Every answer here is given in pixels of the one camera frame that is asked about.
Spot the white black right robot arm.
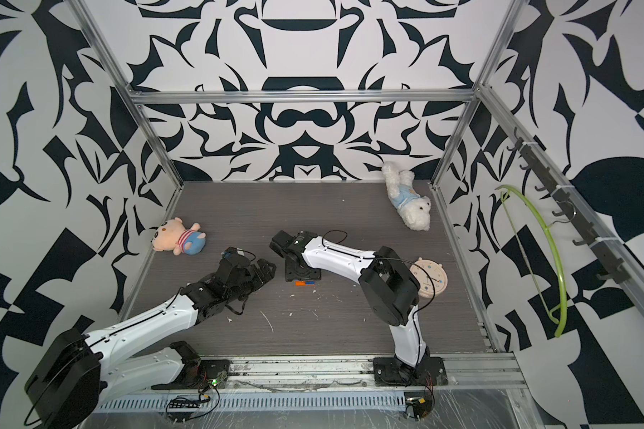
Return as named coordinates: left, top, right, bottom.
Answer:
left=269, top=231, right=429, bottom=373

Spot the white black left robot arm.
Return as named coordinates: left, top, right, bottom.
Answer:
left=24, top=248, right=277, bottom=428

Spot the pink plush pig toy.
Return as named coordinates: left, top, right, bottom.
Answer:
left=151, top=217, right=207, bottom=256

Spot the white plush dog blue shirt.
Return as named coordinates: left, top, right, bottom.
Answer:
left=381, top=162, right=431, bottom=232

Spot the green plastic hoop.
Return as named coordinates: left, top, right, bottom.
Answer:
left=496, top=184, right=568, bottom=338

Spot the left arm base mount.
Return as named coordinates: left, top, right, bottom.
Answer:
left=151, top=341, right=231, bottom=391

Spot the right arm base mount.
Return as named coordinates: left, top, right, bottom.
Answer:
left=372, top=353, right=449, bottom=387

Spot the white slotted cable duct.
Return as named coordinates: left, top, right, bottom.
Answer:
left=96, top=391, right=406, bottom=413

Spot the black wall hook rack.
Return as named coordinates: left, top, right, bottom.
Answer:
left=509, top=128, right=631, bottom=284

